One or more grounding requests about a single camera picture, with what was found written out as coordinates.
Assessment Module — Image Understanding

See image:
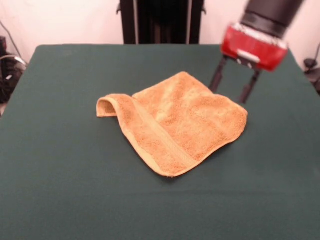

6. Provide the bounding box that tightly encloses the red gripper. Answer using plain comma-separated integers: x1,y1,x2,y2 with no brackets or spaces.
208,22,289,105

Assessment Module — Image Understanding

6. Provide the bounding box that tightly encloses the orange terry towel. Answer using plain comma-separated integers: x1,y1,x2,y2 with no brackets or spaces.
95,71,249,178

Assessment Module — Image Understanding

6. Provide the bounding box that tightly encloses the dark stand base with knob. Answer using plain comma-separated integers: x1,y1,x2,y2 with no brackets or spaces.
303,57,320,95

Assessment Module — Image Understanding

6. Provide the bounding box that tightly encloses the dark green table cloth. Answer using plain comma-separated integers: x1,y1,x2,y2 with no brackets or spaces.
0,43,320,240

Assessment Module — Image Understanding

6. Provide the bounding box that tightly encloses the black equipment pile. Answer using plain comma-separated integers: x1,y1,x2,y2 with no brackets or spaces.
0,36,27,105

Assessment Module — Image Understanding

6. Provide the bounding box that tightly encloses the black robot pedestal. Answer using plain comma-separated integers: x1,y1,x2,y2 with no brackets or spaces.
116,0,208,45

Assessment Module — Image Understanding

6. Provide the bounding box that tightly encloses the thin grey cable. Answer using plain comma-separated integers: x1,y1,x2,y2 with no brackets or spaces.
0,19,28,67

